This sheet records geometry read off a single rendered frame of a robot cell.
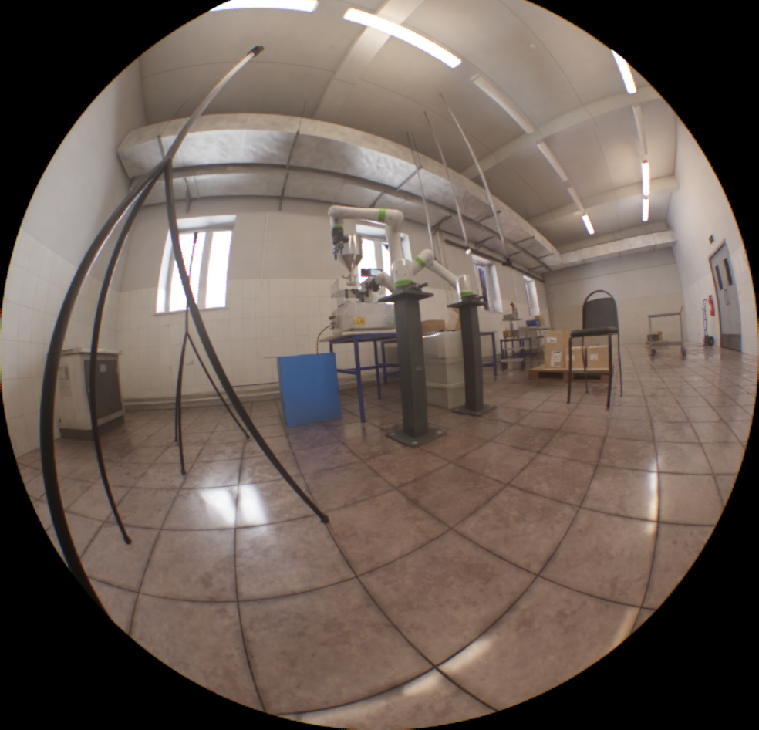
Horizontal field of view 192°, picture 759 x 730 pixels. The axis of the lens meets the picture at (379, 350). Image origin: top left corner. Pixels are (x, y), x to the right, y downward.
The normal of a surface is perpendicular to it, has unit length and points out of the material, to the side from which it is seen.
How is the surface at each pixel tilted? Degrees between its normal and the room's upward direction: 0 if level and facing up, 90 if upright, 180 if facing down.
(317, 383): 90
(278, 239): 90
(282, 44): 180
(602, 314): 77
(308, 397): 90
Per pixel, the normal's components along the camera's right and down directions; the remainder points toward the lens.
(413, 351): 0.55, -0.04
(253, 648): -0.08, -1.00
